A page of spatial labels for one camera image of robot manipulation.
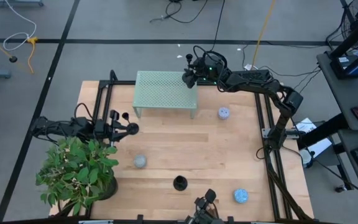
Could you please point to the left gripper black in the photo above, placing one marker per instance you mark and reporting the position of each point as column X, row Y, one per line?
column 104, row 129

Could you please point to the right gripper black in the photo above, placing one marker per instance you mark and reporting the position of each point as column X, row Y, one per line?
column 210, row 71

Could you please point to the grey speckled candle holder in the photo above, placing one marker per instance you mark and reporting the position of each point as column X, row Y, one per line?
column 140, row 161

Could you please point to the black candle stick holder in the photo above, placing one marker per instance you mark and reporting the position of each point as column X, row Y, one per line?
column 180, row 183

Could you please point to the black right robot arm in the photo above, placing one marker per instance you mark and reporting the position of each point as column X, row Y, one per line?
column 253, row 79

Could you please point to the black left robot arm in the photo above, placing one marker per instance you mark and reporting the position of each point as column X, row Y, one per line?
column 73, row 126

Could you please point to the purple speckled candle holder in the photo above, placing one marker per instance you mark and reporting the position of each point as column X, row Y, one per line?
column 224, row 113

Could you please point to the blue speckled candle holder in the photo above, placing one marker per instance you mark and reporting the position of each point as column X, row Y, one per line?
column 240, row 195

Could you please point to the green perforated metal shelf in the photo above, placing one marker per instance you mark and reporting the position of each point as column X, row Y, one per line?
column 165, row 90

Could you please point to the white power adapter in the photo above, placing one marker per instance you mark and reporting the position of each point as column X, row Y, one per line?
column 250, row 67

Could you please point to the potted green plant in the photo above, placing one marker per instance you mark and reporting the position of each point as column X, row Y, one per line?
column 76, row 168

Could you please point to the white paper sheet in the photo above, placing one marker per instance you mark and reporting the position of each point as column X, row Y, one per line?
column 306, row 125

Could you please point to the black stand beam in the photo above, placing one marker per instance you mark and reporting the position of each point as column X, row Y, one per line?
column 325, row 129

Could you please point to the grey cart shelf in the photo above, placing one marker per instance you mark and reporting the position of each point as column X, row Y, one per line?
column 337, row 90

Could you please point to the black aluminium frame rails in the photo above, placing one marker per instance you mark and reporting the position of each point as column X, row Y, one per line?
column 99, row 93
column 275, row 174

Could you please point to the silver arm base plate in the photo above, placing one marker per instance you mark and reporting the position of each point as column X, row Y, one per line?
column 264, row 132

